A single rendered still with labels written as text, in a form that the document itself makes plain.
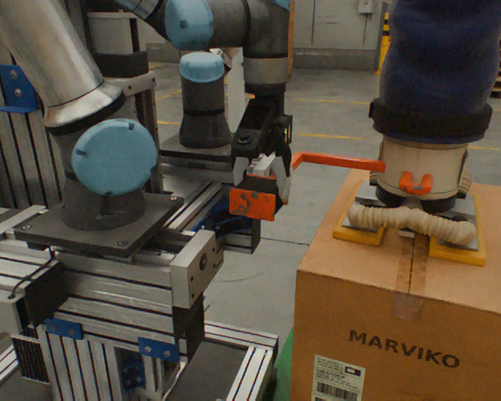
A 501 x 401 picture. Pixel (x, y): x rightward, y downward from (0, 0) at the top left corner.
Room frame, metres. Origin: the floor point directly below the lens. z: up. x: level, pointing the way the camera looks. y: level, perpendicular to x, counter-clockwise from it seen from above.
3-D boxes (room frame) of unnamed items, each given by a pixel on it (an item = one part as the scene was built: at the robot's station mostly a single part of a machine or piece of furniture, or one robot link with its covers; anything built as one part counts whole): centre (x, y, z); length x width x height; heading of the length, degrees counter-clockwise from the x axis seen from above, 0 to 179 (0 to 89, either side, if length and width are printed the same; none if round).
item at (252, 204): (0.75, -0.02, 1.08); 0.09 x 0.08 x 0.05; 67
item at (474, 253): (0.89, -0.46, 0.97); 0.34 x 0.10 x 0.05; 157
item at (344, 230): (0.96, -0.29, 0.97); 0.34 x 0.10 x 0.05; 157
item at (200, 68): (1.24, 0.13, 1.20); 0.13 x 0.12 x 0.14; 7
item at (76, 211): (0.76, 0.27, 1.09); 0.15 x 0.15 x 0.10
